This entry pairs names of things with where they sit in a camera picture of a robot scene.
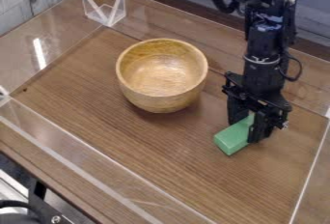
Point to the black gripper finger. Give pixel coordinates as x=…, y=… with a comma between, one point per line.
x=262, y=126
x=238, y=109

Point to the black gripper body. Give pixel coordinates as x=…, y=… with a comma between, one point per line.
x=259, y=85

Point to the green rectangular block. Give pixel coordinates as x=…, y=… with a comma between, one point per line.
x=231, y=139

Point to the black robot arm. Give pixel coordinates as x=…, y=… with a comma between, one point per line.
x=270, y=30

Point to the brown wooden bowl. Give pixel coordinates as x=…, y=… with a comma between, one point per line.
x=161, y=74

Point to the clear acrylic front wall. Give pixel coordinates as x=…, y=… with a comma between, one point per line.
x=88, y=178

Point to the black metal table bracket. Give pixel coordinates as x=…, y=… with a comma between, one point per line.
x=47, y=213

